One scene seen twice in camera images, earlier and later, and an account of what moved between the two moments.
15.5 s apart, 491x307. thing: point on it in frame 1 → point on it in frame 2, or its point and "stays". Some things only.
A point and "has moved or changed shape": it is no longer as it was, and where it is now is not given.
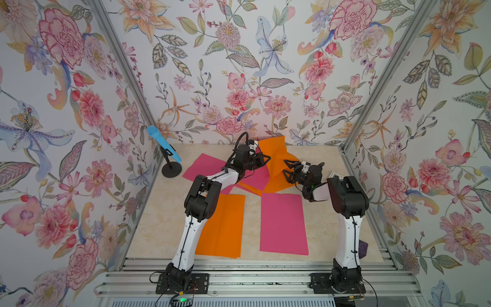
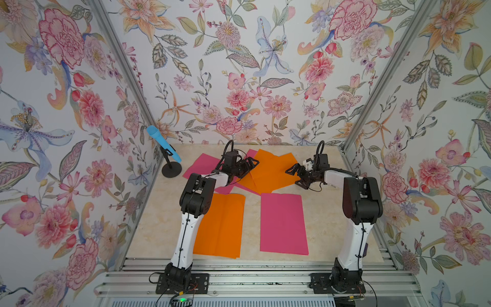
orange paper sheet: x=275 y=149 has moved or changed shape
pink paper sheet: x=282 y=228 stays
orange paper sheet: x=222 y=235 stays
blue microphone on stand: x=172 y=166 stays
